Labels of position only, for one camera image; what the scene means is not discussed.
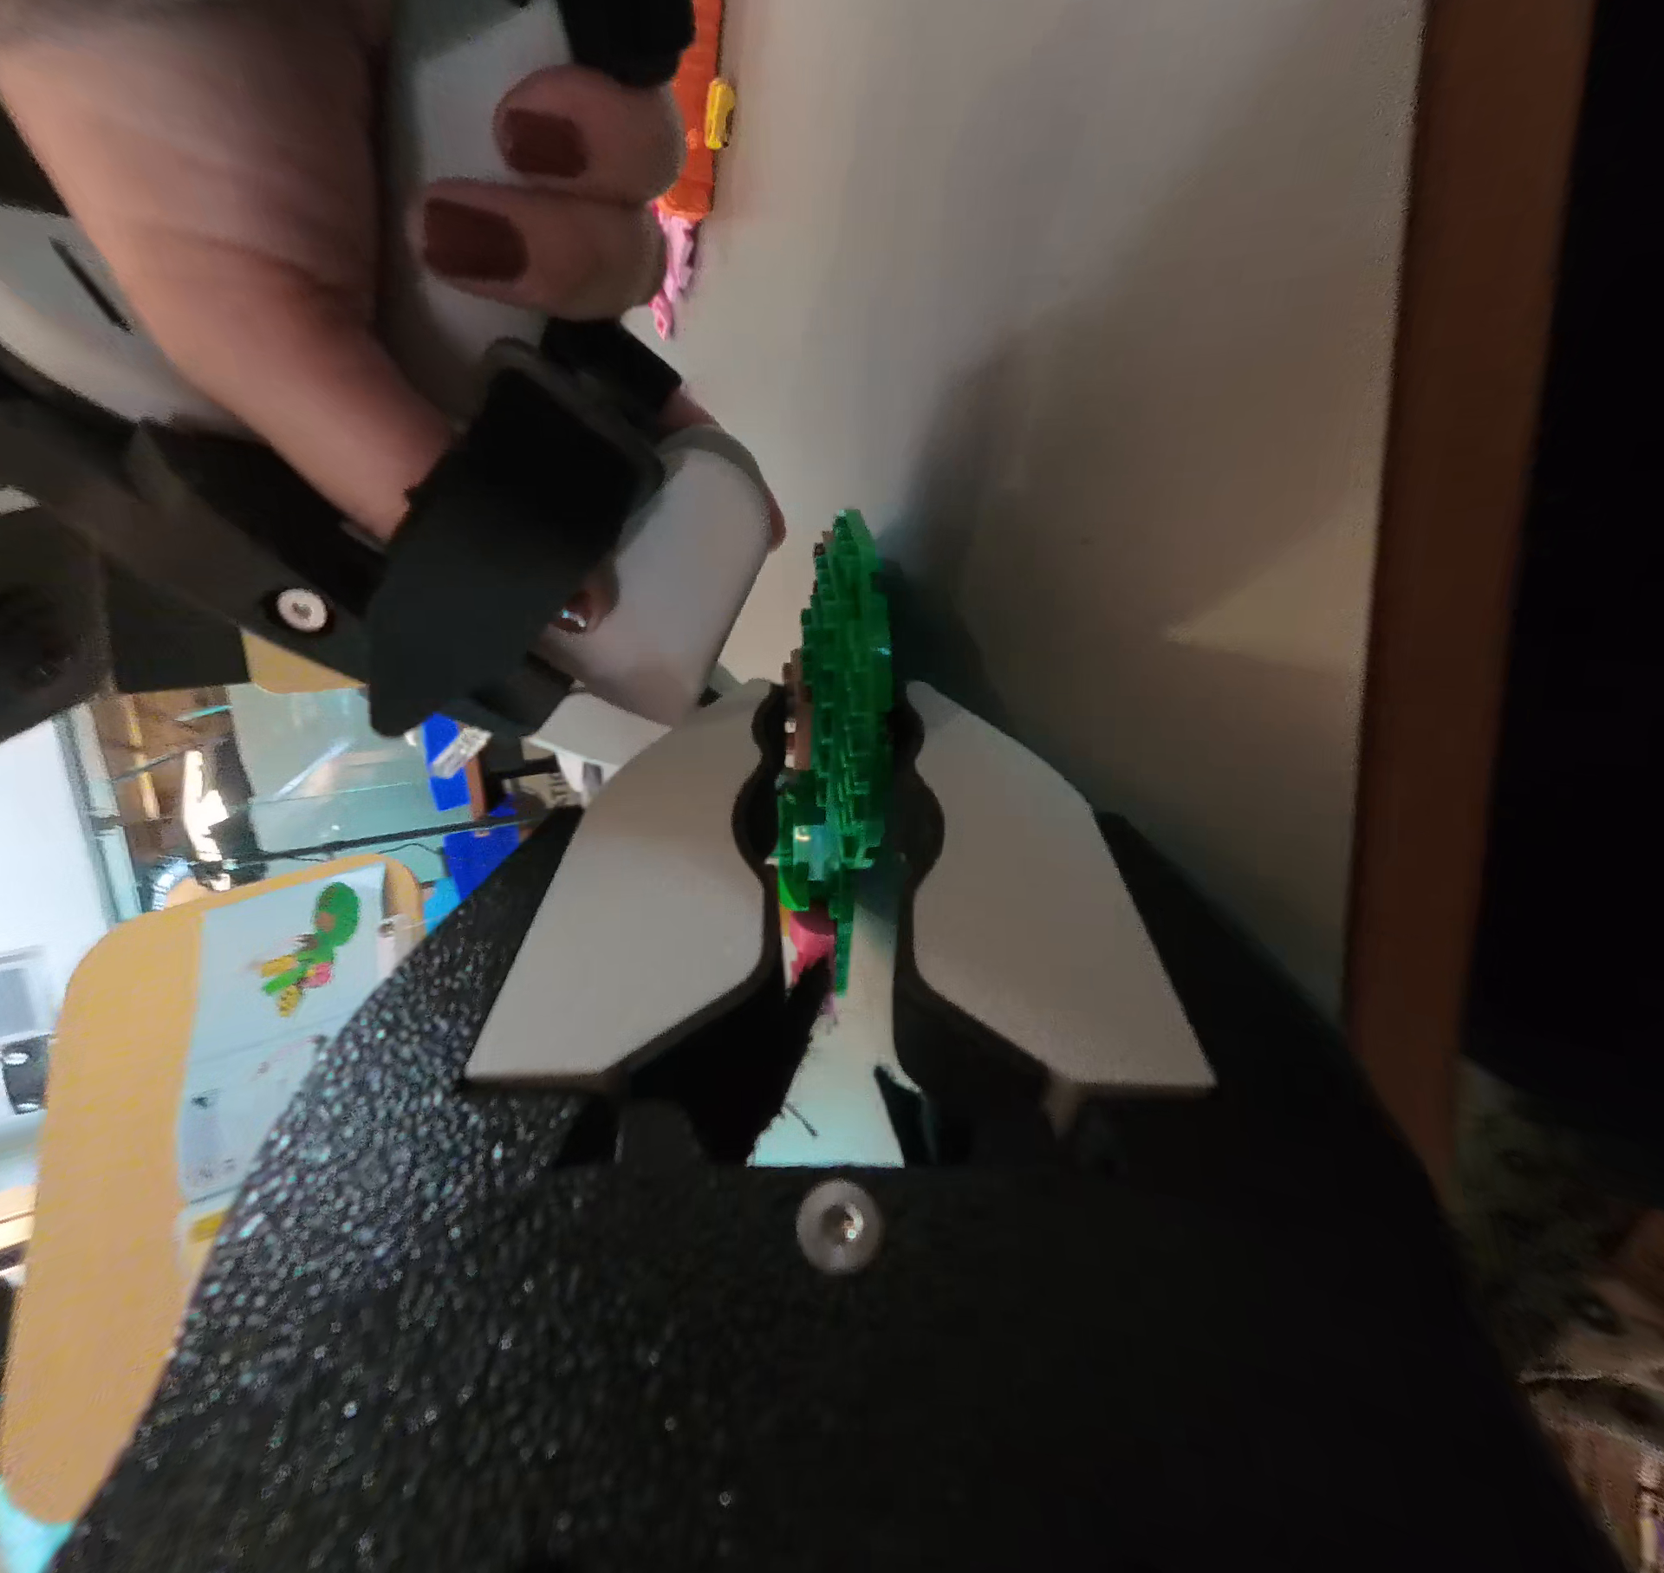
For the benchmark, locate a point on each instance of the open instruction booklet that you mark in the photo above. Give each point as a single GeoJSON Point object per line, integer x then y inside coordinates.
{"type": "Point", "coordinates": [259, 1013]}

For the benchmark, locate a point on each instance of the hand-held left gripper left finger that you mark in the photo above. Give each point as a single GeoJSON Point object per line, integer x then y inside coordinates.
{"type": "Point", "coordinates": [649, 910]}

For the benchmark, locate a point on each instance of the person's right hand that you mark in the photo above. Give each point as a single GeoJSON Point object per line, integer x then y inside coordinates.
{"type": "Point", "coordinates": [221, 208]}

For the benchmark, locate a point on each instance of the orange brick separator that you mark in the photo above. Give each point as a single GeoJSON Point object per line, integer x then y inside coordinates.
{"type": "Point", "coordinates": [702, 52]}

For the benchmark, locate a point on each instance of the cluster of pink toy bricks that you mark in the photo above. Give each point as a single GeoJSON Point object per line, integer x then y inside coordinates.
{"type": "Point", "coordinates": [676, 272]}

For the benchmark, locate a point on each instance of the blue plastic bin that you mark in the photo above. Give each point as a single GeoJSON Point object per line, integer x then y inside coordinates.
{"type": "Point", "coordinates": [455, 795]}

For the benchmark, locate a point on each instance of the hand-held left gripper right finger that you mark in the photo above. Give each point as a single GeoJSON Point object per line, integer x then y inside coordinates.
{"type": "Point", "coordinates": [1041, 935]}

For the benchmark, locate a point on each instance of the toy brick plant model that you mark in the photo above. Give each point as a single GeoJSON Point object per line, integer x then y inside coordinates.
{"type": "Point", "coordinates": [838, 741]}

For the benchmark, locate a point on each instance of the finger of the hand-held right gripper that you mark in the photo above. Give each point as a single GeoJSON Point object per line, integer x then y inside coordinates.
{"type": "Point", "coordinates": [624, 747]}

